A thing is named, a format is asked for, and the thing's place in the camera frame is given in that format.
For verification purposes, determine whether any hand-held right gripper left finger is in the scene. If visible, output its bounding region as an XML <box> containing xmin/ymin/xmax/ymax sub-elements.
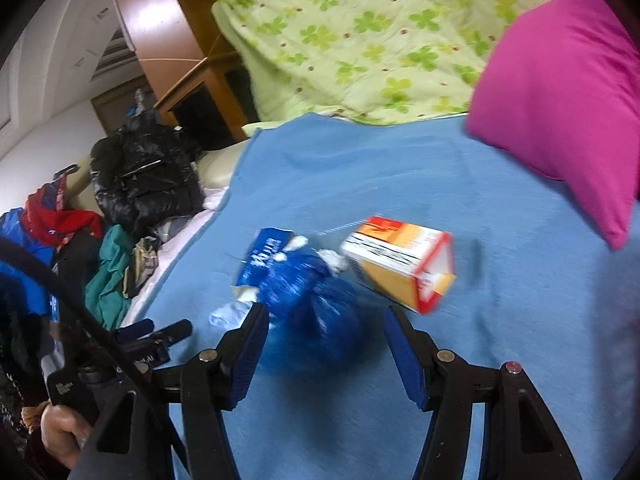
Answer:
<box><xmin>72</xmin><ymin>302</ymin><xmax>273</xmax><ymax>480</ymax></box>

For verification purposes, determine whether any wooden arch bed frame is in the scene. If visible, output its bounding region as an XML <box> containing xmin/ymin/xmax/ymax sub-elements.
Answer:
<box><xmin>105</xmin><ymin>0</ymin><xmax>253</xmax><ymax>148</ymax></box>

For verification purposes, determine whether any clear plastic wrap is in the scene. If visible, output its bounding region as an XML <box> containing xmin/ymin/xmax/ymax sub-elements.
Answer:
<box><xmin>209</xmin><ymin>300</ymin><xmax>257</xmax><ymax>332</ymax></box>

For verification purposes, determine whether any blue jacket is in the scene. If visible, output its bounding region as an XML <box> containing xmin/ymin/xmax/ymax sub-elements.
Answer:
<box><xmin>0</xmin><ymin>207</ymin><xmax>57</xmax><ymax>273</ymax></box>

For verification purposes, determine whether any blue plastic bag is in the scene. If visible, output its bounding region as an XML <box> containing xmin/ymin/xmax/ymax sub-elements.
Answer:
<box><xmin>255</xmin><ymin>250</ymin><xmax>365</xmax><ymax>377</ymax></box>

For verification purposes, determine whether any magenta pillow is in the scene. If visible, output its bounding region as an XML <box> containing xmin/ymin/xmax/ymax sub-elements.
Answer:
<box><xmin>465</xmin><ymin>0</ymin><xmax>640</xmax><ymax>251</ymax></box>

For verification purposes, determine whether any black puffer jacket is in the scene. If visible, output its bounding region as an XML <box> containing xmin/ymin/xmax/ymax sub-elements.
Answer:
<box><xmin>90</xmin><ymin>110</ymin><xmax>204</xmax><ymax>237</ymax></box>

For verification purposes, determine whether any green clover quilt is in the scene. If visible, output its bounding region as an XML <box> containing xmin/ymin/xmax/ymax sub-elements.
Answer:
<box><xmin>211</xmin><ymin>0</ymin><xmax>532</xmax><ymax>126</ymax></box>

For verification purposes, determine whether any teal cloth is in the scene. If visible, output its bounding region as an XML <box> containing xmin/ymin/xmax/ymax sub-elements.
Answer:
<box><xmin>84</xmin><ymin>224</ymin><xmax>136</xmax><ymax>332</ymax></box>

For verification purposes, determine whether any orange white box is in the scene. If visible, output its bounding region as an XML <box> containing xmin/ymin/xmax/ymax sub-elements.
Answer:
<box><xmin>341</xmin><ymin>216</ymin><xmax>457</xmax><ymax>316</ymax></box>

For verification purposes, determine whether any light blue blanket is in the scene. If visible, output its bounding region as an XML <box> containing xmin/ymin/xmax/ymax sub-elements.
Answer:
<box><xmin>122</xmin><ymin>112</ymin><xmax>640</xmax><ymax>480</ymax></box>

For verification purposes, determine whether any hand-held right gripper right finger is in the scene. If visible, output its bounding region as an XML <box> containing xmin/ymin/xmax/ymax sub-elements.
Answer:
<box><xmin>382</xmin><ymin>304</ymin><xmax>583</xmax><ymax>480</ymax></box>

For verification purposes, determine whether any patterned dark cloth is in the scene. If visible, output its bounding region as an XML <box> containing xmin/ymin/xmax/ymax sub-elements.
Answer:
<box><xmin>130</xmin><ymin>237</ymin><xmax>162</xmax><ymax>297</ymax></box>

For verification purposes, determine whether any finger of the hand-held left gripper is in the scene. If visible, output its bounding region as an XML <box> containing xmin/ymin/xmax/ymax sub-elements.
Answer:
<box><xmin>150</xmin><ymin>319</ymin><xmax>194</xmax><ymax>348</ymax></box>
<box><xmin>114</xmin><ymin>318</ymin><xmax>157</xmax><ymax>342</ymax></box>

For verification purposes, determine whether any person's left hand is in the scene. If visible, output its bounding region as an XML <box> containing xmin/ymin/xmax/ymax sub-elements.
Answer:
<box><xmin>40</xmin><ymin>402</ymin><xmax>97</xmax><ymax>468</ymax></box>

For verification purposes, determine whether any red cloth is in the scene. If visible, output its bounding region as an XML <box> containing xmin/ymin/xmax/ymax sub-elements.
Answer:
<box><xmin>22</xmin><ymin>185</ymin><xmax>107</xmax><ymax>250</ymax></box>

